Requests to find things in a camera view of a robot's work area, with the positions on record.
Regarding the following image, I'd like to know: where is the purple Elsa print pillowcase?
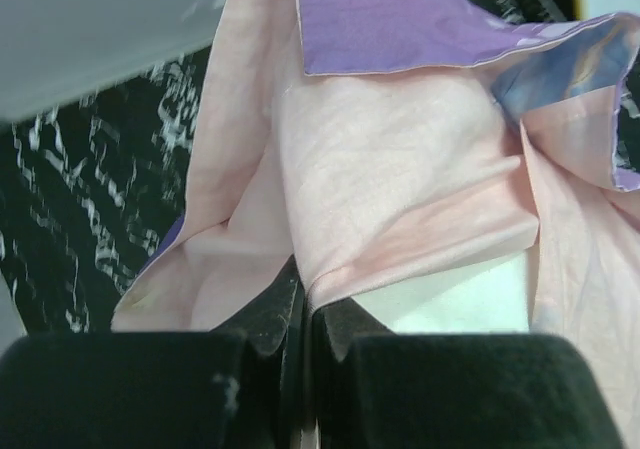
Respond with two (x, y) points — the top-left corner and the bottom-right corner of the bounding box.
(111, 0), (639, 448)

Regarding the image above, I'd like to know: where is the white pillow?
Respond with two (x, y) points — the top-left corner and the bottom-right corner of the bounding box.
(354, 251), (535, 334)

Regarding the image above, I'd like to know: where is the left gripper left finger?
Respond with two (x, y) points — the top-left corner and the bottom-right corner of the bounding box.
(0, 256), (304, 449)

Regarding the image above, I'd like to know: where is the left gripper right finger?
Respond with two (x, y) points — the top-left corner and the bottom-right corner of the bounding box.
(310, 299), (623, 449)

